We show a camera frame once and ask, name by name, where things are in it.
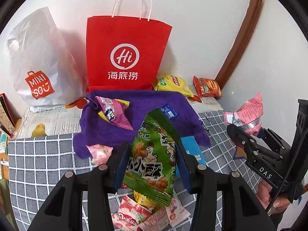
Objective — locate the brown wooden trim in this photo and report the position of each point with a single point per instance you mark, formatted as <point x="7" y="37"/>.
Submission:
<point x="243" y="38"/>

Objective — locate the white and pink snack packet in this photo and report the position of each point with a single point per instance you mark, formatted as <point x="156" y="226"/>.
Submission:
<point x="176" y="213"/>

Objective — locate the small pink snack packet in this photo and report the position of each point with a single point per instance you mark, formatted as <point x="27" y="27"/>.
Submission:
<point x="99" y="152"/>

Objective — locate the grey checked blanket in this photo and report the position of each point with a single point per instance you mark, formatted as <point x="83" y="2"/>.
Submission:
<point x="43" y="154"/>

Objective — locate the green chicken print snack packet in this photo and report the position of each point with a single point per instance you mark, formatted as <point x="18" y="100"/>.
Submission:
<point x="149" y="154"/>

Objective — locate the small blue snack packet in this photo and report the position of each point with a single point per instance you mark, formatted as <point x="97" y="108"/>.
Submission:
<point x="169" y="111"/>

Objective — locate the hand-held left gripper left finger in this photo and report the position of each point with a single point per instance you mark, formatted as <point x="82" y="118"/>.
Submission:
<point x="121" y="168"/>

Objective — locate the brown printed box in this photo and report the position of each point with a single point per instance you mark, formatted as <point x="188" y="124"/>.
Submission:
<point x="6" y="110"/>

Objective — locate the orange chips bag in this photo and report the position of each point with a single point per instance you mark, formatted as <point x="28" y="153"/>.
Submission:
<point x="207" y="86"/>

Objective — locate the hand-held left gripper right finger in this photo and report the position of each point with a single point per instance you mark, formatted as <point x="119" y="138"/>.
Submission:
<point x="184" y="170"/>

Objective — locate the pink and purple snack packet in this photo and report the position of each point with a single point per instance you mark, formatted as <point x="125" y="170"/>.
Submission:
<point x="116" y="115"/>

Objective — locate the red paper bag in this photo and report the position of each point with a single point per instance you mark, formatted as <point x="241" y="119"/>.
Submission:
<point x="125" y="41"/>

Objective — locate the small yellow snack packet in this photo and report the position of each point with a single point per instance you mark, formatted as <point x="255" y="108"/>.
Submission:
<point x="142" y="199"/>

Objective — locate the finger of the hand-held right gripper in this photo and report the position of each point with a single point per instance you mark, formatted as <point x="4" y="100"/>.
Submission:
<point x="267" y="134"/>
<point x="238" y="136"/>

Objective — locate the purple towel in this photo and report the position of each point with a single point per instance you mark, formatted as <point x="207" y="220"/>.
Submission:
<point x="144" y="101"/>

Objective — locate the person's right hand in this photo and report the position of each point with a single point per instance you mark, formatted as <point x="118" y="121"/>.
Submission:
<point x="263" y="195"/>

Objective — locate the light pink snack packet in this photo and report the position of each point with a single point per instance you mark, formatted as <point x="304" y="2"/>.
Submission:
<point x="250" y="110"/>

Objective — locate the yellow chips bag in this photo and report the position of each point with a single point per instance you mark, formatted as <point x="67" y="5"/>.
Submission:
<point x="173" y="83"/>

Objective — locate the red and white snack packet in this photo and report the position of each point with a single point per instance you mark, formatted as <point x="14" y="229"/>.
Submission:
<point x="130" y="214"/>

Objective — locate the white plastic shopping bag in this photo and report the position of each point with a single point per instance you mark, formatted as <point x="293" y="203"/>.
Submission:
<point x="43" y="53"/>

